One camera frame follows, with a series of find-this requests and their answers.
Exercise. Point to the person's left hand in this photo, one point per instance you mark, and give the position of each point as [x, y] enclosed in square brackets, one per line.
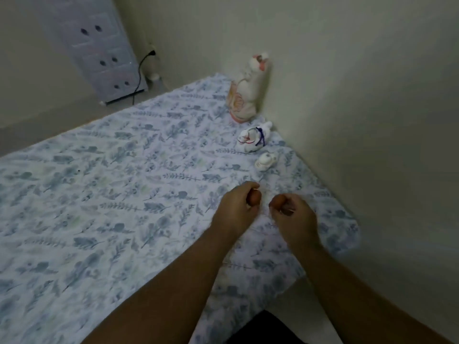
[229, 211]

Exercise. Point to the person's right hand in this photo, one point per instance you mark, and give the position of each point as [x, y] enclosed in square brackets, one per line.
[299, 222]

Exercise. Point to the person's right fingers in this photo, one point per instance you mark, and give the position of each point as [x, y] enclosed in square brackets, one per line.
[288, 204]

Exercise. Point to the person's left fingers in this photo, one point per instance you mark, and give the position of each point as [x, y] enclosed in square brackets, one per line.
[245, 186]

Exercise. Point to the person's right forearm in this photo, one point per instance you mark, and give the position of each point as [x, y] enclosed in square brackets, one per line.
[355, 293]

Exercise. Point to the person's left forearm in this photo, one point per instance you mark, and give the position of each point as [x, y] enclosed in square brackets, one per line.
[168, 293]

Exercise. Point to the small white cat figurine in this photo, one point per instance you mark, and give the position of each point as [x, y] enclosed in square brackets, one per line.
[264, 161]

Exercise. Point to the medium white cat figurine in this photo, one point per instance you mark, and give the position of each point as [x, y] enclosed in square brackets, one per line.
[252, 137]

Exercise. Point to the large white cat figurine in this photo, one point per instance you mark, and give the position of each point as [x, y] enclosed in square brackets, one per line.
[249, 89]

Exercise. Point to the blue leaf print bedsheet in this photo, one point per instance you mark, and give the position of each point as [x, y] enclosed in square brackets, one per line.
[107, 197]

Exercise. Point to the white drawer cabinet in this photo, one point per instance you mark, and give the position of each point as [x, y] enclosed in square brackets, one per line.
[96, 50]

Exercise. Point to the white wall socket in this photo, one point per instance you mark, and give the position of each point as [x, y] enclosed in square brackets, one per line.
[153, 50]

